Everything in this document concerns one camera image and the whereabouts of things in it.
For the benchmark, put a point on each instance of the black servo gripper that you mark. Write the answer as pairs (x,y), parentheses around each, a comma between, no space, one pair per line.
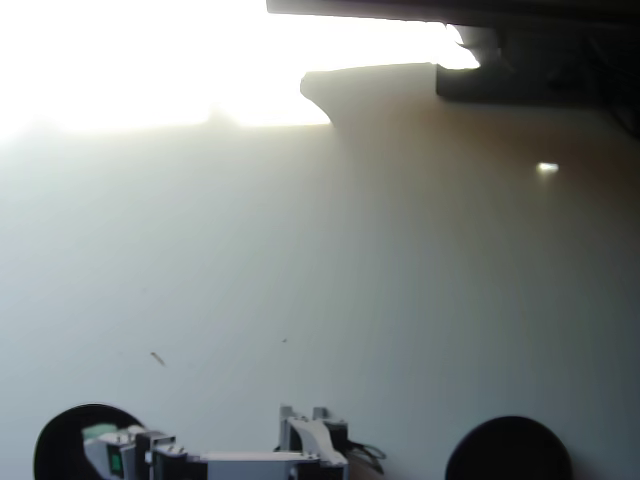
(120,457)

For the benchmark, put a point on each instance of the blue foam cube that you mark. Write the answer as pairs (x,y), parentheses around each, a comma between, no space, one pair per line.
(98,431)

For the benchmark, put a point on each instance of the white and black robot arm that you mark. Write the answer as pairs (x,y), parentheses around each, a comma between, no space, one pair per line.
(250,462)

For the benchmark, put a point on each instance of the black round bowl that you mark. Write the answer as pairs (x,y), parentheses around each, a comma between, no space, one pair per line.
(57,450)
(507,450)

